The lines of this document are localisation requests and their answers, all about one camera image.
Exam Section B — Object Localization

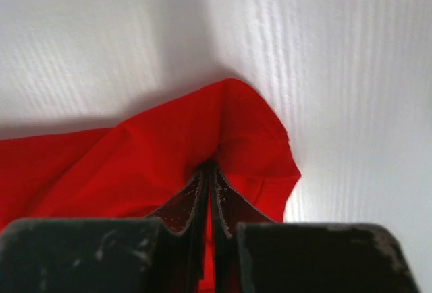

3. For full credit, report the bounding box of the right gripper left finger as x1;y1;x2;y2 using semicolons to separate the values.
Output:
1;170;208;292

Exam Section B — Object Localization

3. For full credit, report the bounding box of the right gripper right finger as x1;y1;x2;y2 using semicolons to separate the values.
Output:
209;165;419;292

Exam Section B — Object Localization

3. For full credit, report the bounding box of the red teddy bear t-shirt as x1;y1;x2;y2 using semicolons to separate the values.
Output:
1;79;300;292

